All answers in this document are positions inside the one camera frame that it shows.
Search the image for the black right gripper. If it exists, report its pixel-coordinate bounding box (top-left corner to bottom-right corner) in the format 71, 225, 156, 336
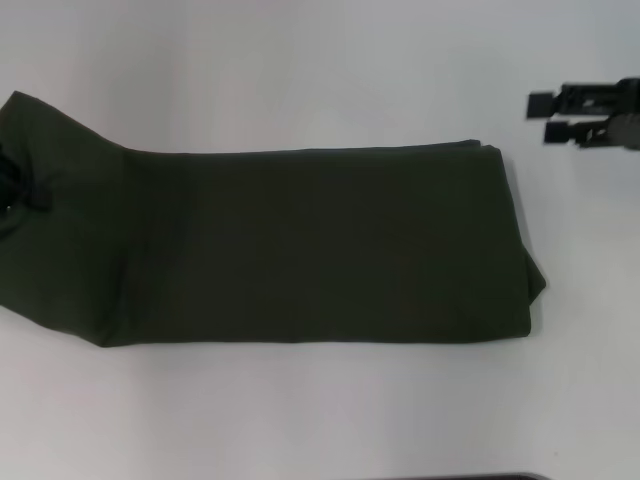
524, 75, 640, 151

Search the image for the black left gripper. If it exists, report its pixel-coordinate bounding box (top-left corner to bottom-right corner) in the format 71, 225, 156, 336
0, 143, 55, 212

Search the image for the dark green FREE t-shirt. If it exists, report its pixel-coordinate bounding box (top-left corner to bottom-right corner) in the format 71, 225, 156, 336
0, 89, 549, 350

